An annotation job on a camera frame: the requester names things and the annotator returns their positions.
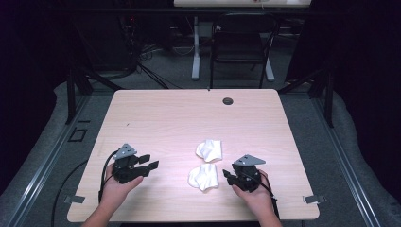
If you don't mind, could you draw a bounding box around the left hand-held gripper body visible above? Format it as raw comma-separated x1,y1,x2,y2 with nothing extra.
112,143,151,185

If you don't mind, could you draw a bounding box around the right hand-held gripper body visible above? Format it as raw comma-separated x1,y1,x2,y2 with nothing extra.
231,153,267,194

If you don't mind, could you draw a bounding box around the white sock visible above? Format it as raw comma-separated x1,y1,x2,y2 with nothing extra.
187,163,219,192
195,139,223,164

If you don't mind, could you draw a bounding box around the person's right hand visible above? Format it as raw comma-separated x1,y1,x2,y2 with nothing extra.
232,169,276,218

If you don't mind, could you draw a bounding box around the person's left hand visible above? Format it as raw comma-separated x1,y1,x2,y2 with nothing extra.
99,164,145,209

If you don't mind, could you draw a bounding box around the white desk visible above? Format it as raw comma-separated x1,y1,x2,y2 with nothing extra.
173,0,312,82

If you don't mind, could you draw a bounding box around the black folding chair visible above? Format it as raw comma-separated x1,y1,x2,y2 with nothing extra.
208,12,282,90

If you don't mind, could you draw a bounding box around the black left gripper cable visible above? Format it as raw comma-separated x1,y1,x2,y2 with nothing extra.
97,149,120,204

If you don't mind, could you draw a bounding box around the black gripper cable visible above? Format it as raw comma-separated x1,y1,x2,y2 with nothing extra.
258,171,281,220
97,149,120,204

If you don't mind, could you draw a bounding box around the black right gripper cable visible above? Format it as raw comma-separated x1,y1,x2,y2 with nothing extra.
258,171,281,220

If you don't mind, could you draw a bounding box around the grey metal table bracket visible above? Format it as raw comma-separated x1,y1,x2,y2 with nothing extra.
303,194,327,205
62,194,86,205

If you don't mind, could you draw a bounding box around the black floor cable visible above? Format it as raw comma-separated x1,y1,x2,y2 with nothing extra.
50,159,90,227

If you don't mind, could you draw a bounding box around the aluminium floor rail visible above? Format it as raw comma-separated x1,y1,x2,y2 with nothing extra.
5,94,93,227
310,94,383,227

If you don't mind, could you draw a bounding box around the bundle of black cables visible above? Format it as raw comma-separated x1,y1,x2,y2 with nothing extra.
118,15,183,90

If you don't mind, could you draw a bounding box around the black metal frame stand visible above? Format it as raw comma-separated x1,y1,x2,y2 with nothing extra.
277,66,336,129
63,66,125,126

